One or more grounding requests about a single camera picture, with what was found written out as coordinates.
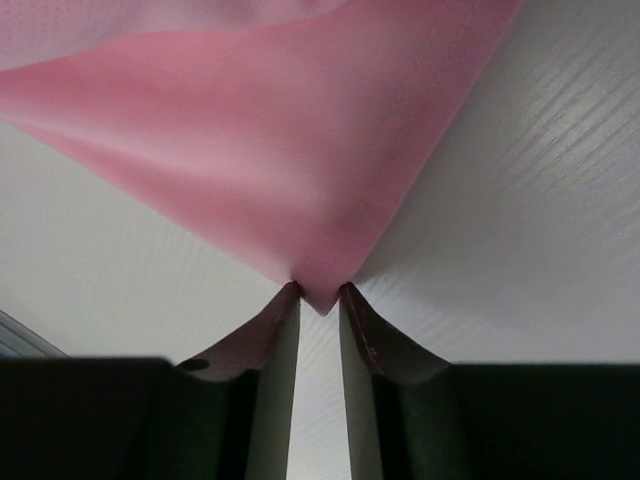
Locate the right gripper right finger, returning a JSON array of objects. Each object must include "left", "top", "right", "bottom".
[{"left": 339, "top": 282, "right": 449, "bottom": 479}]

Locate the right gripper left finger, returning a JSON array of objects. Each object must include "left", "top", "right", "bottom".
[{"left": 177, "top": 282, "right": 302, "bottom": 479}]

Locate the pink t shirt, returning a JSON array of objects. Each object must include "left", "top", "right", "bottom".
[{"left": 1, "top": 1, "right": 520, "bottom": 312}]

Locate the aluminium mounting rail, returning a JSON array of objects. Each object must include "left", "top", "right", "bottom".
[{"left": 0, "top": 311, "right": 66, "bottom": 358}]

